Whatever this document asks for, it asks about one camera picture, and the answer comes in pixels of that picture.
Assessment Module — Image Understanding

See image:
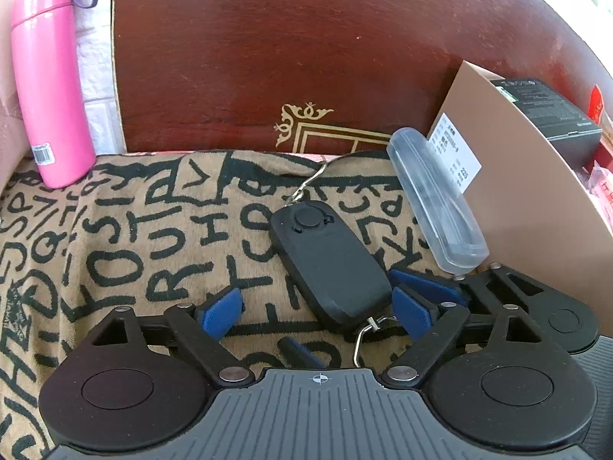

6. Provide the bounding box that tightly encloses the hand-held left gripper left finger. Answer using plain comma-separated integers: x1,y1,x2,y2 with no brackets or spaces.
87,286,256,390

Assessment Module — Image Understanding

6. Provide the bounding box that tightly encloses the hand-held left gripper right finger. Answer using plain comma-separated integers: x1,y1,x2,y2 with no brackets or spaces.
382,284,544,390

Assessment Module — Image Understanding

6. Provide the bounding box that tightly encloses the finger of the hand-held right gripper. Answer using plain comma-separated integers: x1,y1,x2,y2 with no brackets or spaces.
388,261,549,314
279,337,323,371

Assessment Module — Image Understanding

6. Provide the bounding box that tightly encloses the black scale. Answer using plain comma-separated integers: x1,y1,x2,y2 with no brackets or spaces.
267,156,399,371

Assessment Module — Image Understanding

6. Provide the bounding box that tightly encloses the pink-brown cardboard storage box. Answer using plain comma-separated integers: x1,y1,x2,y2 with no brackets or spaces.
425,59,613,293

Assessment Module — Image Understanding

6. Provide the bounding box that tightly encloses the clear plastic case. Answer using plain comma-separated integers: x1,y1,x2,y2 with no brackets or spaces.
387,126,490,277

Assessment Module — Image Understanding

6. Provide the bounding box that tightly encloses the brown letter-print cloth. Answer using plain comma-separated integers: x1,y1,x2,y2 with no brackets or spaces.
0,149,613,460

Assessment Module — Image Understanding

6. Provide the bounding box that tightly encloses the white packet red print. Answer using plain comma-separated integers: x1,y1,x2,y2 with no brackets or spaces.
580,156,613,233

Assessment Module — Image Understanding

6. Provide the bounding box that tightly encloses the black product box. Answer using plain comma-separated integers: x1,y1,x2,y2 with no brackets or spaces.
490,77,603,169

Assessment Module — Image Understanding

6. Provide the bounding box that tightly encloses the dark brown wooden board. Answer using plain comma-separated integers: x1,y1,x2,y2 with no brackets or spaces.
112,0,613,155

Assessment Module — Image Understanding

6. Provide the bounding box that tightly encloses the pink thermos bottle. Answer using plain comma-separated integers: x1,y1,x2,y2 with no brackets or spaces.
10,0,100,191

